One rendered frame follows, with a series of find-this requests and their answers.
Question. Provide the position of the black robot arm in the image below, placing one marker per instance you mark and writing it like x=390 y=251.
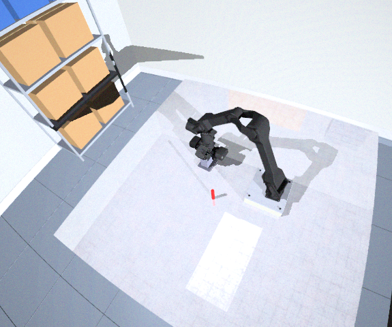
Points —
x=257 y=131

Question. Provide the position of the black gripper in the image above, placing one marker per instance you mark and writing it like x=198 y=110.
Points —
x=218 y=152

